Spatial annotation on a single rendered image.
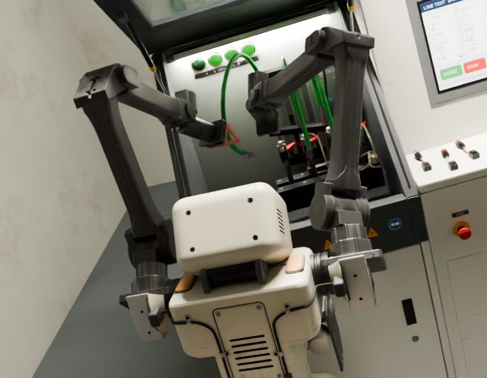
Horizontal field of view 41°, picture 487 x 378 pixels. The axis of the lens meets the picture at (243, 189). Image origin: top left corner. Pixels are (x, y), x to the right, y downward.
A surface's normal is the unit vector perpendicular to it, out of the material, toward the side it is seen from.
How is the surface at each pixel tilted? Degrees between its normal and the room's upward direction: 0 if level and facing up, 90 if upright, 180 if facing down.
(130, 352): 0
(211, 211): 48
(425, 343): 90
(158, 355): 0
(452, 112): 76
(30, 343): 90
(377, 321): 90
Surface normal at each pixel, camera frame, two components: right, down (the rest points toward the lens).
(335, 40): -0.93, -0.10
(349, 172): 0.36, -0.04
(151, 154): -0.12, 0.46
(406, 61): -0.03, 0.20
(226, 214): -0.28, -0.24
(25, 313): 0.95, -0.20
